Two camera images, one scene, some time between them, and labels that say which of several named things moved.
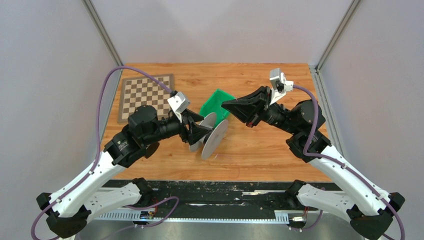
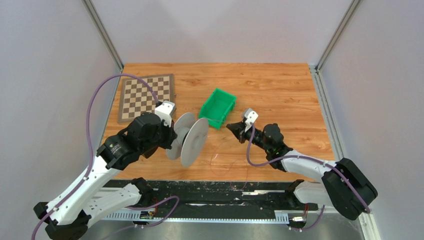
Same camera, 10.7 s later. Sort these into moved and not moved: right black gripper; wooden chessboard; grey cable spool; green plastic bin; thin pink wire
Moved: grey cable spool; right black gripper; thin pink wire
Not moved: wooden chessboard; green plastic bin
